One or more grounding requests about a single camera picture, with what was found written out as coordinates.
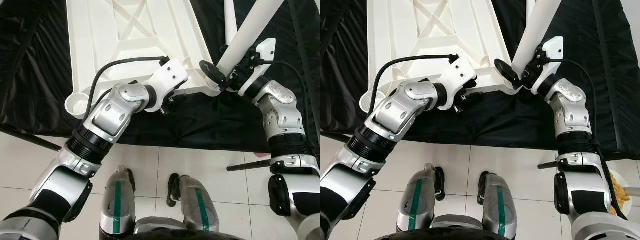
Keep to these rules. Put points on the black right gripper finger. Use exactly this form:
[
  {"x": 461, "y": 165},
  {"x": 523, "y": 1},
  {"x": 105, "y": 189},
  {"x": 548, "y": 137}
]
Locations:
[
  {"x": 506, "y": 71},
  {"x": 212, "y": 72}
]

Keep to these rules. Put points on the white plastic table leg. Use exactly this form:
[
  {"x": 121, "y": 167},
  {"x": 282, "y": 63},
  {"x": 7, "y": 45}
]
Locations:
[
  {"x": 229, "y": 20},
  {"x": 540, "y": 25},
  {"x": 250, "y": 30},
  {"x": 530, "y": 7}
]

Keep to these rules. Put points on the white plastic children table top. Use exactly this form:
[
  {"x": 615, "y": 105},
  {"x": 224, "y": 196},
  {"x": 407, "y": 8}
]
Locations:
[
  {"x": 125, "y": 30},
  {"x": 420, "y": 30}
]

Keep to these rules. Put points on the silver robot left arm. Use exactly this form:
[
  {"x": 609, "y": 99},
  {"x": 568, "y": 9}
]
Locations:
[
  {"x": 400, "y": 110},
  {"x": 110, "y": 112}
]

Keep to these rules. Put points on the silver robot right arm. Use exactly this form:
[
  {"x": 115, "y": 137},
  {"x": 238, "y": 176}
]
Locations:
[
  {"x": 280, "y": 110},
  {"x": 572, "y": 110}
]

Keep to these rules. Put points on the black table cloth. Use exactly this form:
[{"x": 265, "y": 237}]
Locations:
[
  {"x": 490, "y": 120},
  {"x": 210, "y": 120}
]

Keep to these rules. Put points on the pink white packet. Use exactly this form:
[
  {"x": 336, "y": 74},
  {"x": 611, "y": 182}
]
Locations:
[{"x": 260, "y": 154}]

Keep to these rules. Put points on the black robot left foot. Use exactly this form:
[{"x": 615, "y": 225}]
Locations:
[
  {"x": 130, "y": 180},
  {"x": 438, "y": 184}
]

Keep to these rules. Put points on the black robot foot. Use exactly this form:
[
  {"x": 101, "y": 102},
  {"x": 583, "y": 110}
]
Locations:
[
  {"x": 173, "y": 190},
  {"x": 482, "y": 187},
  {"x": 130, "y": 180},
  {"x": 438, "y": 184}
]

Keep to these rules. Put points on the black robot right foot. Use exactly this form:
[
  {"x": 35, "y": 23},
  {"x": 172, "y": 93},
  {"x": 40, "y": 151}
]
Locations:
[
  {"x": 173, "y": 190},
  {"x": 482, "y": 187}
]

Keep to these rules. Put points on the silver robot left leg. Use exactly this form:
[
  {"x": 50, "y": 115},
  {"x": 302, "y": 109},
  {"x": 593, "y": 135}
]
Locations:
[
  {"x": 116, "y": 202},
  {"x": 416, "y": 202}
]

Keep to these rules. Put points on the black robot torso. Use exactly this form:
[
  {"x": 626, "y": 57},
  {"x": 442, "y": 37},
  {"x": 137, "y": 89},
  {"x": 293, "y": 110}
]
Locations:
[
  {"x": 170, "y": 236},
  {"x": 460, "y": 236}
]

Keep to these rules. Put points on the white round plate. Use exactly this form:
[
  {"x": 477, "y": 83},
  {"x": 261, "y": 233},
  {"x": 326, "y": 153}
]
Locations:
[{"x": 627, "y": 180}]

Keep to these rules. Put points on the yellow crumpled cloth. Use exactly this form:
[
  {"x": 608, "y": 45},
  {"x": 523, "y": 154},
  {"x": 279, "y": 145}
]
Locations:
[{"x": 620, "y": 197}]

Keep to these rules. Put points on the grey bar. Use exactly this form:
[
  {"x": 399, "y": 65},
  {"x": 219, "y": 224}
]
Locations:
[{"x": 633, "y": 191}]

